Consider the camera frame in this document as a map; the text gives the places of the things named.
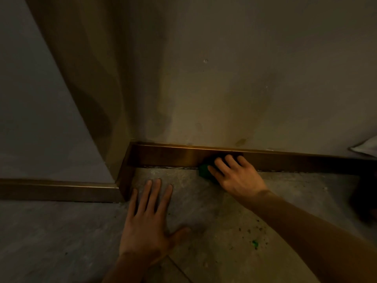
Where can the person's left forearm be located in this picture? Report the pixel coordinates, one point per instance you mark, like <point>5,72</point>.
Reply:
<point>129,269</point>

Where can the bronze metal corner panel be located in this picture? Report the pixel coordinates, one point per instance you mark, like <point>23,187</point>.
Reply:
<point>88,70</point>

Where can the person's left thumb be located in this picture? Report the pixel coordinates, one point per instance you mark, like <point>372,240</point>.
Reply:
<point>181,234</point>

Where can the person's right little finger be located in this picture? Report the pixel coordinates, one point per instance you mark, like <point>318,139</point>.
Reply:
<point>243,160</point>

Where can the small green sponge crumb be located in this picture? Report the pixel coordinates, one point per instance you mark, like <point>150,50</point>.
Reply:
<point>255,244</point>

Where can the bronze metal baseboard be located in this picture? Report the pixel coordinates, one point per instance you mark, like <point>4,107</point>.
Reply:
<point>59,190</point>
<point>165,157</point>

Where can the person's right hand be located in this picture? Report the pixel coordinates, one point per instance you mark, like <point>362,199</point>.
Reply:
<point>240,181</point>

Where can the person's left hand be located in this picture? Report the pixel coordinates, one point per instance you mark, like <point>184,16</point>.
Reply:
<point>145,232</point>

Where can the person's right forearm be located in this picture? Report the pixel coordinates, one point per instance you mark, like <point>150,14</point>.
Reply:
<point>309,241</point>

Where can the green scrubbing sponge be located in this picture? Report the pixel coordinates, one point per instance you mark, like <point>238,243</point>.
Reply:
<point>203,173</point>

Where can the white cloth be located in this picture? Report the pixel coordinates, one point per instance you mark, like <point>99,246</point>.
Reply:
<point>366,148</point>

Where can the person's left middle finger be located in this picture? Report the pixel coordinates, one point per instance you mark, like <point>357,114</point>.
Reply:
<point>155,195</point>

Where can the person's left little finger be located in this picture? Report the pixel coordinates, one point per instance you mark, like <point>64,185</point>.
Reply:
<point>133,203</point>

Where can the person's right middle finger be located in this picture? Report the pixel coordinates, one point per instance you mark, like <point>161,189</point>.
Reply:
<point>222,165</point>

